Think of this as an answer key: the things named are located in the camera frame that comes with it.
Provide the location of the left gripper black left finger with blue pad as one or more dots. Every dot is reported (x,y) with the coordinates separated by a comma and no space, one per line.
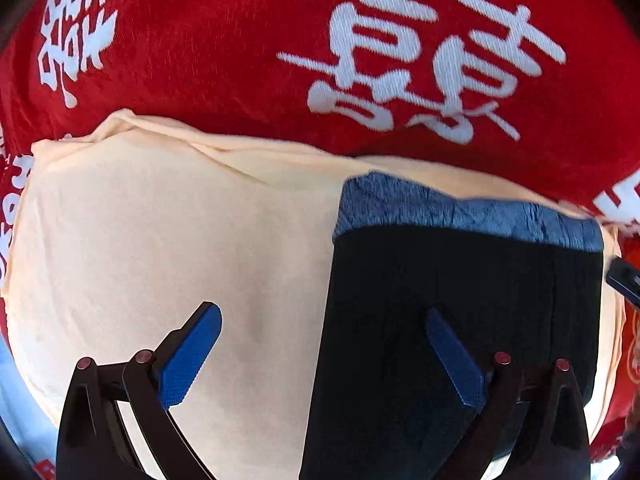
(93,442)

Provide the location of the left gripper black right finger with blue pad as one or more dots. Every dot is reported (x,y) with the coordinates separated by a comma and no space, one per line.
(552,442)

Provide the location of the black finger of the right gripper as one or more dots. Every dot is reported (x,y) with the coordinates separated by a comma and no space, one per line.
(625,279)

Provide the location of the black pants blue waistband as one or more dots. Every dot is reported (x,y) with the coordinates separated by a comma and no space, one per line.
(424,288)

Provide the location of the peach towel mat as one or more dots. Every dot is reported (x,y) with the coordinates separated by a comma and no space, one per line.
(121,235)

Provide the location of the red cloth white characters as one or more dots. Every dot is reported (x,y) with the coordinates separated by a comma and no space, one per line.
(541,93)

